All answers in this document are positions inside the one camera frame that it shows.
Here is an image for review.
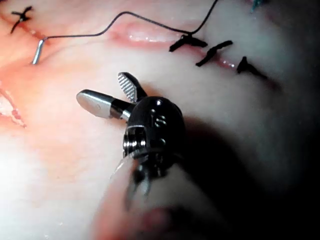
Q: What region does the black stitching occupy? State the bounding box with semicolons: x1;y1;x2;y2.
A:
9;6;34;35
168;33;268;81

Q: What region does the black thread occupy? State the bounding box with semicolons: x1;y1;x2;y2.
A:
44;0;220;40

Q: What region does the right arm needle driver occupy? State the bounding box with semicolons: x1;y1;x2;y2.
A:
121;95;188;178

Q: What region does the curved steel needle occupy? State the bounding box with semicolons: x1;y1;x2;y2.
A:
30;37;48;65

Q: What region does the blue stitching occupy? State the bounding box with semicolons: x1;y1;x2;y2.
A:
249;0;264;14

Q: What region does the tissue pad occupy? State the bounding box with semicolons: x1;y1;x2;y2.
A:
0;0;320;240

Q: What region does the right arm needle driver jaw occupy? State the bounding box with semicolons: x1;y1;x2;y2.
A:
75;89;136;121
117;71;148;104

